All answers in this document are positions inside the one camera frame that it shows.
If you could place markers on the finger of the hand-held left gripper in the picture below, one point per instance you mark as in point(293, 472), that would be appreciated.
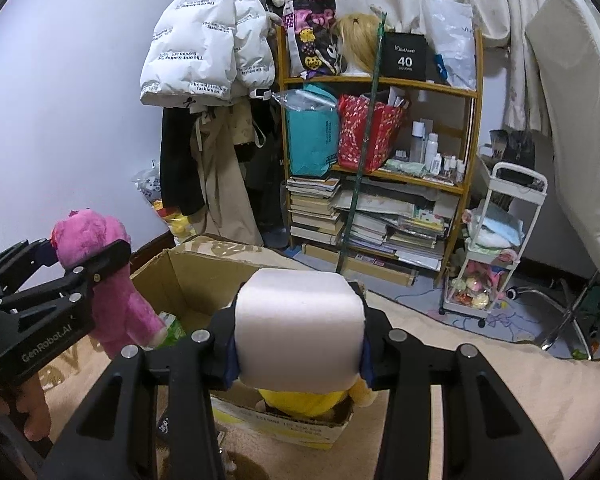
point(30, 255)
point(105, 260)

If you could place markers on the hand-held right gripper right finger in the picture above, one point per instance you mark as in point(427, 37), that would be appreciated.
point(367, 367)

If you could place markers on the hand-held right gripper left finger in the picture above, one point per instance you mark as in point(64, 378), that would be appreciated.
point(231, 365)

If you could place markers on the pink bear plush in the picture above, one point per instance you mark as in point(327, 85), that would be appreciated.
point(115, 310)

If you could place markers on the green tissue pack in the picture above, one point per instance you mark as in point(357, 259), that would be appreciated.
point(172, 332)

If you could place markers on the yellow round plush toy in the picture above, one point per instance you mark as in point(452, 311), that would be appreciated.
point(300, 400)

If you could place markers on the printed cardboard box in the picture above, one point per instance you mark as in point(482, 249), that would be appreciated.
point(195, 285)

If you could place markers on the person's left hand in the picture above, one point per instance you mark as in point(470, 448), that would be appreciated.
point(35, 410)

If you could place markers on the yellow toys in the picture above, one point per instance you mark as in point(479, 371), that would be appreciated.
point(180, 225)

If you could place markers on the patterned plastic bag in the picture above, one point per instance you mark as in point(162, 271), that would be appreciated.
point(147, 185)

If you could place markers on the flat cardboard carton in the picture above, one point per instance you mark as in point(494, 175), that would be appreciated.
point(380, 270)

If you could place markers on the black coat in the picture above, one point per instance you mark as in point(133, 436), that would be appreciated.
point(177, 170)

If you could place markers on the heap of small plush toys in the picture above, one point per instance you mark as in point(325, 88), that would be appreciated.
point(472, 290)

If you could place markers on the beige coat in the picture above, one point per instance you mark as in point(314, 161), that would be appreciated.
point(220, 185)

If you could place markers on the pile of colourful books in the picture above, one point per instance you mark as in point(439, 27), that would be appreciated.
point(405, 230)

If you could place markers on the stack of brown books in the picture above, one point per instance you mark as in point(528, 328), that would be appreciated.
point(312, 210)

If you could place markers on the dark hanging garment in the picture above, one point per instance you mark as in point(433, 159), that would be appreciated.
point(265, 185)

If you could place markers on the light blue cloth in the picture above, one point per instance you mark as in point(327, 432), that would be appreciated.
point(500, 227)

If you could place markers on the pale green cloth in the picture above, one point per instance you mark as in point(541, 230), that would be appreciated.
point(405, 166)

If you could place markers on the red patterned gift bag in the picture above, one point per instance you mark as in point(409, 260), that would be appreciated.
point(387, 145)

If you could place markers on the group of white cosmetic bottles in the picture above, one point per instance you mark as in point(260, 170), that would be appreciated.
point(432, 152)

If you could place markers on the green pole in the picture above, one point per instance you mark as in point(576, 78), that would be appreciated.
point(362, 135)

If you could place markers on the white puffer jacket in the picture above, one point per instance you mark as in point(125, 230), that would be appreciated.
point(195, 45)

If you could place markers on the teal shopping bag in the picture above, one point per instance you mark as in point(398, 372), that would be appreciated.
point(310, 135)

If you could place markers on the white trolley cart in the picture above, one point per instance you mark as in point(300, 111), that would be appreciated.
point(517, 177)

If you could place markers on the dark bag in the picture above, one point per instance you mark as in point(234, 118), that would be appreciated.
point(517, 147)

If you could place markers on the wooden shelf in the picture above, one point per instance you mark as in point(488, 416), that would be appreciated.
point(415, 85)

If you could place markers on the cartoon printed tote bag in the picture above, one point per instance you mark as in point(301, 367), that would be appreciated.
point(310, 35)

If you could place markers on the black box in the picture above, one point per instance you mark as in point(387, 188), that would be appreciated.
point(405, 60)

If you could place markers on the cream office chair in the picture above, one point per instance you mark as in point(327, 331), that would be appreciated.
point(570, 110)

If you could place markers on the blonde wig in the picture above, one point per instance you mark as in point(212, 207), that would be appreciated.
point(355, 40)

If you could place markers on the white plastic bag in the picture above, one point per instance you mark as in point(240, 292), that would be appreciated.
point(450, 40)

